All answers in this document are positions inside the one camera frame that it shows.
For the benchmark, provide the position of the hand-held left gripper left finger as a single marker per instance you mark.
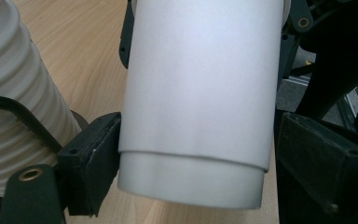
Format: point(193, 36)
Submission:
point(88, 161)

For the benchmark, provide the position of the white paper cup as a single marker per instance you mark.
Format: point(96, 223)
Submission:
point(189, 183)
point(199, 81)

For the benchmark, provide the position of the aluminium floor rail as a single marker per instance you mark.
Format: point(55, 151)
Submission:
point(296, 80)

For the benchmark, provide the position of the stack of white paper cups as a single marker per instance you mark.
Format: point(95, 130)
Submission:
point(9, 77)

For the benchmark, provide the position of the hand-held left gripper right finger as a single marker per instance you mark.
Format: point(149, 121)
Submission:
point(320, 165)

